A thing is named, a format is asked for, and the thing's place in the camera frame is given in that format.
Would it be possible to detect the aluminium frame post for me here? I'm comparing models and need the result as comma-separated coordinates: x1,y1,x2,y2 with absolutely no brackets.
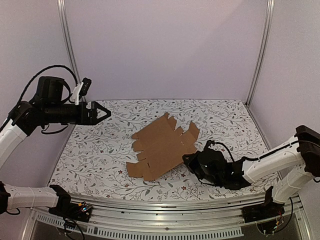
57,0,81,82
245,0,275,108

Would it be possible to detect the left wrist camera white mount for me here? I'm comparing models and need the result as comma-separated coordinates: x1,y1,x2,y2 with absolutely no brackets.
70,77,92,106

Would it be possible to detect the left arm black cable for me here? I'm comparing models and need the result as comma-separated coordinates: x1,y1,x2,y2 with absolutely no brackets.
18,65,79,106

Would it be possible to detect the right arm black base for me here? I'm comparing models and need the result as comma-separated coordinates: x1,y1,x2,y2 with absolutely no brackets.
241,186,285,223

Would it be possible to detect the left aluminium frame post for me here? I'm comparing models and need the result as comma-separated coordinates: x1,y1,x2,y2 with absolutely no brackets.
57,0,81,82

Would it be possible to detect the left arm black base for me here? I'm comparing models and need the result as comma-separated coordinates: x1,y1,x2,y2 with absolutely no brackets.
48,184,93,223

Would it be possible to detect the brown cardboard box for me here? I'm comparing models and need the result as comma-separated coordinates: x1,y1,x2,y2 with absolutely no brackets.
126,112,200,181

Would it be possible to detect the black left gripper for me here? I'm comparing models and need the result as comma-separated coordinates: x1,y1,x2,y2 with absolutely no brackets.
43,100,111,125

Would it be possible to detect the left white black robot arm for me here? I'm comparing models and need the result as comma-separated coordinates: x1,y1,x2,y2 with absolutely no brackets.
0,76,112,217

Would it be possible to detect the right aluminium frame post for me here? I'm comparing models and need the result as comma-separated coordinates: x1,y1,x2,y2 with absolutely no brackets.
245,0,275,108

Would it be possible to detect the aluminium front rail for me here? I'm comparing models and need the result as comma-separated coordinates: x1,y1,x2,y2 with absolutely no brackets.
28,193,305,238

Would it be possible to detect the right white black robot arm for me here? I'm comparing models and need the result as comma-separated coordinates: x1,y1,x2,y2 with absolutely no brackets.
182,125,320,218

